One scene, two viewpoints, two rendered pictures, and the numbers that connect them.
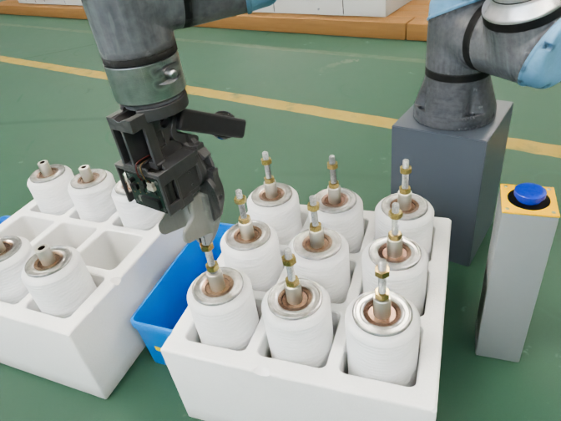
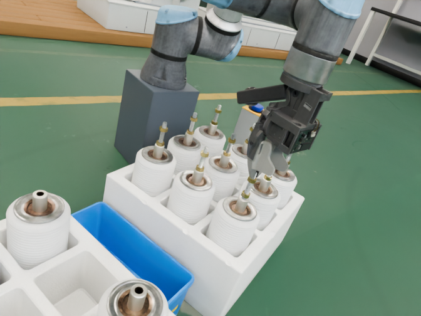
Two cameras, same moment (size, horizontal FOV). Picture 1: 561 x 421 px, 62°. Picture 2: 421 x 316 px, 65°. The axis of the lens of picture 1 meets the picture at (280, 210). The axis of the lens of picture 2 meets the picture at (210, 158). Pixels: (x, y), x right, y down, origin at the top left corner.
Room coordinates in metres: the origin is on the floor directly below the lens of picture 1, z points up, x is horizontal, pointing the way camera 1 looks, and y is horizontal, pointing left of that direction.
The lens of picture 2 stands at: (0.58, 0.68, 0.67)
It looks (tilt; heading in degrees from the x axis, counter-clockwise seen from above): 29 degrees down; 271
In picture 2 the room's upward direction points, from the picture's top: 18 degrees clockwise
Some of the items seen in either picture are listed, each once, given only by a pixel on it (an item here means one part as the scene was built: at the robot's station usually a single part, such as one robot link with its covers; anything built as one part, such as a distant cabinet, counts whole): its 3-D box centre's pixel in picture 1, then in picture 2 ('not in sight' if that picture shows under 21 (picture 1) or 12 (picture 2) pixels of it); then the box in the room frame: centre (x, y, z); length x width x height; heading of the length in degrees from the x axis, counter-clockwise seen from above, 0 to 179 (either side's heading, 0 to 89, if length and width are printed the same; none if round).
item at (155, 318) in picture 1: (200, 291); (123, 266); (0.69, 0.19, 0.06); 0.30 x 0.11 x 0.12; 155
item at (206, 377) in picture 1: (324, 313); (205, 212); (0.56, -0.05, 0.09); 0.39 x 0.39 x 0.18; 66
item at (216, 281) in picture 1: (215, 279); (241, 204); (0.50, 0.11, 0.26); 0.02 x 0.02 x 0.03
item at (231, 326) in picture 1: (229, 327); (227, 239); (0.50, 0.11, 0.16); 0.10 x 0.10 x 0.18
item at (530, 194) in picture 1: (529, 195); (257, 108); (0.51, -0.34, 0.32); 0.04 x 0.04 x 0.02
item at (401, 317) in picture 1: (381, 312); (281, 172); (0.40, -0.11, 0.25); 0.08 x 0.08 x 0.01
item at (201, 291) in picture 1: (217, 286); (239, 208); (0.50, 0.11, 0.25); 0.08 x 0.08 x 0.01
